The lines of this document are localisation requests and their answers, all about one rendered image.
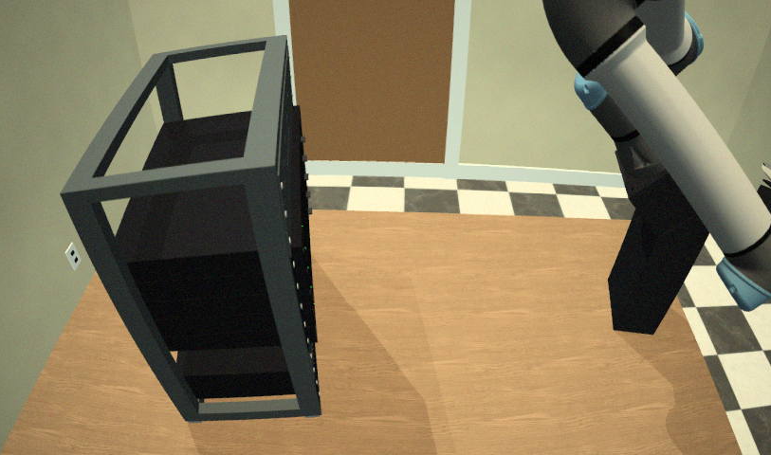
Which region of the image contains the dark grey server rack frame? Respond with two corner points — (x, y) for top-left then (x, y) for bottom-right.
(60, 35), (321, 423)

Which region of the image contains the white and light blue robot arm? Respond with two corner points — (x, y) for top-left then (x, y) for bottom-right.
(542, 0), (771, 312)

